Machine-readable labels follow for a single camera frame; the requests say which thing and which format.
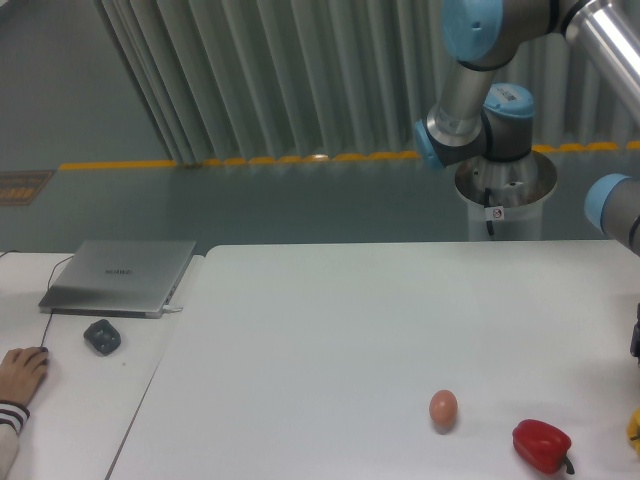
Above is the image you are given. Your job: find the black plastic clip object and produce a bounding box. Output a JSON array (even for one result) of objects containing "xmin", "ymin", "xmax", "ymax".
[{"xmin": 83, "ymin": 319, "xmax": 122, "ymax": 356}]

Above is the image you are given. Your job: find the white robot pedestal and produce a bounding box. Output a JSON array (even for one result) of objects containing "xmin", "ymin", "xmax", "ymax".
[{"xmin": 454, "ymin": 151, "xmax": 557, "ymax": 241}]

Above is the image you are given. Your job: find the black mouse cable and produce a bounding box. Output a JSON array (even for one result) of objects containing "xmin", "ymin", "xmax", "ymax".
[{"xmin": 0, "ymin": 249, "xmax": 76, "ymax": 349}]

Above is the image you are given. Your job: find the yellow bell pepper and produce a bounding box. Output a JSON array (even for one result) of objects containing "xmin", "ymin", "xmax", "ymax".
[{"xmin": 626, "ymin": 408, "xmax": 640, "ymax": 455}]

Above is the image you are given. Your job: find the black computer mouse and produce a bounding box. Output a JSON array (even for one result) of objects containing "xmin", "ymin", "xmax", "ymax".
[{"xmin": 32, "ymin": 347, "xmax": 49, "ymax": 369}]

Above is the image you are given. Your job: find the silver closed laptop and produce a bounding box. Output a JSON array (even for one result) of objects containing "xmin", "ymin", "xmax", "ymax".
[{"xmin": 39, "ymin": 240, "xmax": 196, "ymax": 318}]

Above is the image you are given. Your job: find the red bell pepper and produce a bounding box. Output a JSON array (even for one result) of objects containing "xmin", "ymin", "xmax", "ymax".
[{"xmin": 512, "ymin": 419, "xmax": 575, "ymax": 475}]

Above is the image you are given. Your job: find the person's hand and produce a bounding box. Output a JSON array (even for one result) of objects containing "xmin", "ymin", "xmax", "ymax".
[{"xmin": 0, "ymin": 347, "xmax": 49, "ymax": 407}]

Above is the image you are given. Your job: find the black pedestal cable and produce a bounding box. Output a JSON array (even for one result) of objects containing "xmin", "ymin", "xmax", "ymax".
[{"xmin": 482, "ymin": 187, "xmax": 496, "ymax": 239}]

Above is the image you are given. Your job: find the brown egg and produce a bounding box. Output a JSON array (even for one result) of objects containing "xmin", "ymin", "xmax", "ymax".
[{"xmin": 429, "ymin": 390, "xmax": 458, "ymax": 429}]

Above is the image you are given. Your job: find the striped sleeve forearm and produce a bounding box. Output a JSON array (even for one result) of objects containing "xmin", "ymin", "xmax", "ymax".
[{"xmin": 0, "ymin": 400, "xmax": 31, "ymax": 479}]

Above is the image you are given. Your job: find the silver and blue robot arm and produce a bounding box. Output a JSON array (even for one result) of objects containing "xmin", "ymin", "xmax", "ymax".
[{"xmin": 414, "ymin": 1, "xmax": 639, "ymax": 241}]

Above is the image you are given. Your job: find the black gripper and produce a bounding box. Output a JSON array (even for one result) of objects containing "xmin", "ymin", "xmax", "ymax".
[{"xmin": 630, "ymin": 307, "xmax": 640, "ymax": 356}]

